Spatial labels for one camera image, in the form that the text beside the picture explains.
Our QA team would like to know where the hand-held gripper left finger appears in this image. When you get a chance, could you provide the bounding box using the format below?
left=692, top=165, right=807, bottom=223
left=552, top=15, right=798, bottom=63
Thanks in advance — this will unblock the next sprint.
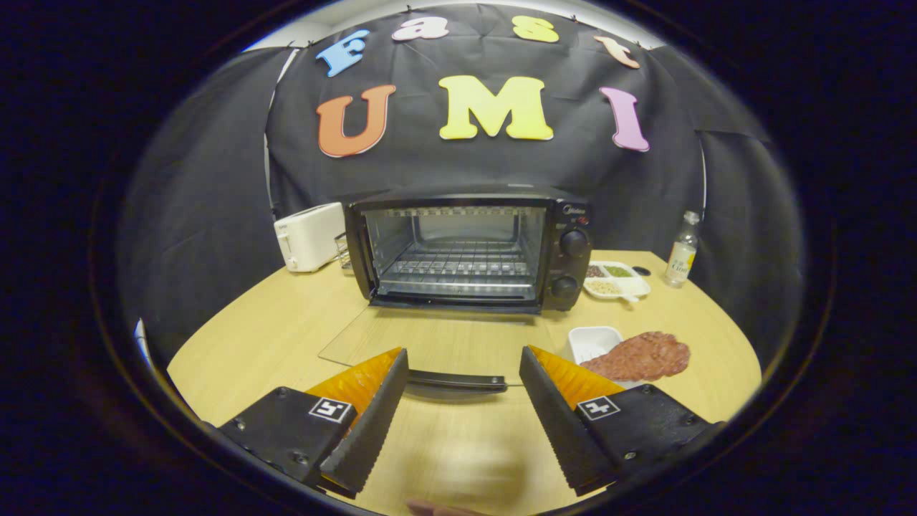
left=215, top=348, right=410, bottom=500

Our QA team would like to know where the raw red steak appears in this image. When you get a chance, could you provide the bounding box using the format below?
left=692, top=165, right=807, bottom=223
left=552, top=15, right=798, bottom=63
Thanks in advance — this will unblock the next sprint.
left=580, top=331, right=691, bottom=382

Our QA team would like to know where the small white rectangular tray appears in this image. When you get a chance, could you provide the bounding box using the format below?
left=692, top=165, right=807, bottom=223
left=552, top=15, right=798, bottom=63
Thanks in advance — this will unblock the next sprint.
left=564, top=326, right=645, bottom=390

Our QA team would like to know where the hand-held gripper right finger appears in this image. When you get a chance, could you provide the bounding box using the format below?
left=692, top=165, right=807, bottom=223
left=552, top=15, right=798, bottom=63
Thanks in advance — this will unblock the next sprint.
left=519, top=345, right=724, bottom=497

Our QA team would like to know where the white divided dish with beans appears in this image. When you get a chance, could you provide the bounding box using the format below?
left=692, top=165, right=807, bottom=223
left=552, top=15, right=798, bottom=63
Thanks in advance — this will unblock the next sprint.
left=582, top=260, right=652, bottom=302

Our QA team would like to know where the black toaster oven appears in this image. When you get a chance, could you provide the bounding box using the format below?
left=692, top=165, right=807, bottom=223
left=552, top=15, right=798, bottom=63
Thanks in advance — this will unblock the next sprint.
left=319, top=185, right=594, bottom=393

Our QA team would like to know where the white pop-up toaster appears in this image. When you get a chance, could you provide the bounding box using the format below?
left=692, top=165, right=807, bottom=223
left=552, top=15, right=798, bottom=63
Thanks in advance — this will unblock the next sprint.
left=274, top=202, right=347, bottom=273

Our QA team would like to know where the clear plastic bottle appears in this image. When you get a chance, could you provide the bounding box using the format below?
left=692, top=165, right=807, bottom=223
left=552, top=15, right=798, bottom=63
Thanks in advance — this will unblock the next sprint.
left=664, top=211, right=701, bottom=288

